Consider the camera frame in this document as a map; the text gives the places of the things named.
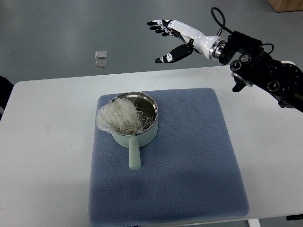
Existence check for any mint green saucepan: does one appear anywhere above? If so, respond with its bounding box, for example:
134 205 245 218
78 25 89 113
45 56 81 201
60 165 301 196
96 91 159 171

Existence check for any blue textured mat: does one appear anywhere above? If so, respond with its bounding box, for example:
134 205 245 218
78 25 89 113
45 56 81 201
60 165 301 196
88 88 250 227

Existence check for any black table bracket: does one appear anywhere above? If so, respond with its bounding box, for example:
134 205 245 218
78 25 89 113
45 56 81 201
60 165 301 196
286 214 303 221

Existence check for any person in white jacket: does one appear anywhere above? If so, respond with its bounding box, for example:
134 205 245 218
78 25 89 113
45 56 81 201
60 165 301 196
0 76 14 110

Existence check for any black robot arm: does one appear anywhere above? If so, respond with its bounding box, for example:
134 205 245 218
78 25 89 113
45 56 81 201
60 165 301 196
214 31 303 111

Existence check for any upper metal floor plate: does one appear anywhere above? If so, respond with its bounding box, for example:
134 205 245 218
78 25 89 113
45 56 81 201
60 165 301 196
95 50 107 59

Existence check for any white vermicelli nest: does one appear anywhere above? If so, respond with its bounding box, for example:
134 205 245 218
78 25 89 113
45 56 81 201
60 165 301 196
96 97 155 135

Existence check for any white table leg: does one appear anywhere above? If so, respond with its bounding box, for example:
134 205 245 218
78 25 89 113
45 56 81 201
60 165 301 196
248 219 261 227

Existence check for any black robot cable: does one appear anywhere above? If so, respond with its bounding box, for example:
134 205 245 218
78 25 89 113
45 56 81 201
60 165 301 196
211 7 274 54

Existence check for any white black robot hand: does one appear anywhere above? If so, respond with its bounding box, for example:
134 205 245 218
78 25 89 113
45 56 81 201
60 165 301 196
147 19 225 63

